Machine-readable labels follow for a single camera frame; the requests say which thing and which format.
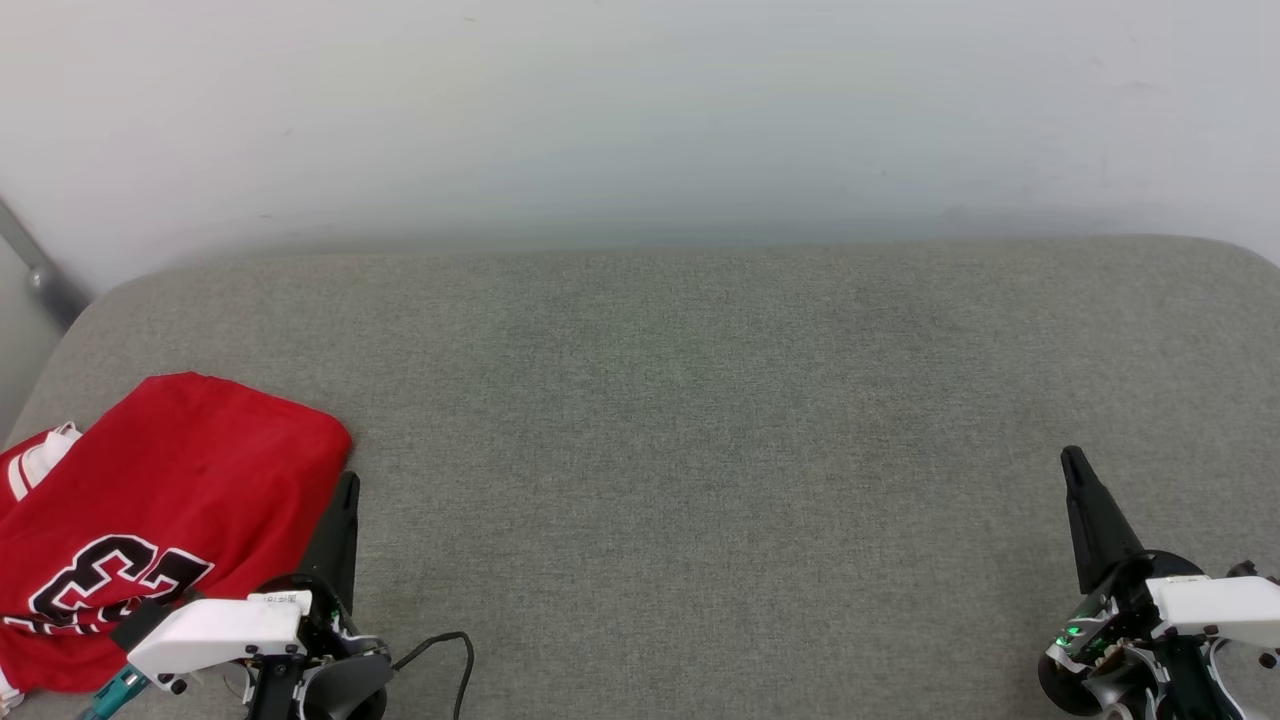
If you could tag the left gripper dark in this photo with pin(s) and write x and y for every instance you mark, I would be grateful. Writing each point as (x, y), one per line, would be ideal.
(325, 632)

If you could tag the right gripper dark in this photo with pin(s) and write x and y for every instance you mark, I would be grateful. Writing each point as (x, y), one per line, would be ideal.
(1125, 620)

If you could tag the red basketball jersey white trim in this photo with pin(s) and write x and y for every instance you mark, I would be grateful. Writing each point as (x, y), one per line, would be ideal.
(180, 470)

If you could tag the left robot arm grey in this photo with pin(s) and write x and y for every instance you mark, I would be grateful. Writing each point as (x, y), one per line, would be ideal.
(345, 690)

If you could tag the grey metal bar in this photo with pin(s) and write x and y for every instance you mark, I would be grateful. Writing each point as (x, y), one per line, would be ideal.
(40, 275)

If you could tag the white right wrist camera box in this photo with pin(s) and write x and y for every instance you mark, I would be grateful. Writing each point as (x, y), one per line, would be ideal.
(1220, 605)

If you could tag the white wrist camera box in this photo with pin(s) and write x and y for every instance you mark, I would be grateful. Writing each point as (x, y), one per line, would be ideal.
(1220, 605)
(215, 628)

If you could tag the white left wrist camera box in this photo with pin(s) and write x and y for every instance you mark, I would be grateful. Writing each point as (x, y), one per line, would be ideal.
(215, 628)

